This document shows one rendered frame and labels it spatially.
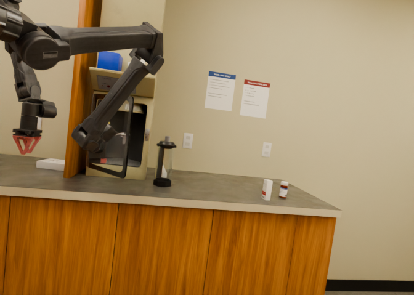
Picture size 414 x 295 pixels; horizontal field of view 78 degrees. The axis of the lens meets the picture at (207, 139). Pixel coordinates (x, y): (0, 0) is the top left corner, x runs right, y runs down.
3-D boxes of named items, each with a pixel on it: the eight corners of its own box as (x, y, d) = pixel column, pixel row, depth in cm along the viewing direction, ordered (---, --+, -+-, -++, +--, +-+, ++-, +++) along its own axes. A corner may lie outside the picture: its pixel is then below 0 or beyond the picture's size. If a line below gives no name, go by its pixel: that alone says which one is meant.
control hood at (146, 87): (93, 89, 137) (95, 71, 136) (154, 98, 142) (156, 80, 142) (87, 87, 125) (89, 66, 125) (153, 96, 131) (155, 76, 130)
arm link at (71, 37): (153, 16, 86) (174, 32, 83) (144, 53, 94) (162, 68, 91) (-4, 13, 53) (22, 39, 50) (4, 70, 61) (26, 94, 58)
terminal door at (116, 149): (88, 167, 139) (95, 93, 136) (125, 178, 122) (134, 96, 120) (86, 167, 138) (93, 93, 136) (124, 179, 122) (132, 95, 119)
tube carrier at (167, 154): (153, 179, 145) (158, 141, 144) (172, 181, 146) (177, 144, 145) (151, 183, 134) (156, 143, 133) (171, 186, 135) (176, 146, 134)
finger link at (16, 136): (38, 153, 106) (40, 131, 106) (29, 156, 99) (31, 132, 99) (20, 152, 105) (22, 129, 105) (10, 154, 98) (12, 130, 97)
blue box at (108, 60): (101, 71, 136) (103, 54, 135) (121, 74, 138) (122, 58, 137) (97, 68, 126) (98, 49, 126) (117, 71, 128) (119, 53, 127)
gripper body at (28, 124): (42, 134, 108) (44, 117, 108) (30, 135, 98) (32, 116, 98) (25, 132, 107) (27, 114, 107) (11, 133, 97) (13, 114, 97)
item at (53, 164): (49, 164, 155) (50, 157, 155) (75, 167, 154) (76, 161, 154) (36, 167, 143) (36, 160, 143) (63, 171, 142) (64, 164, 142)
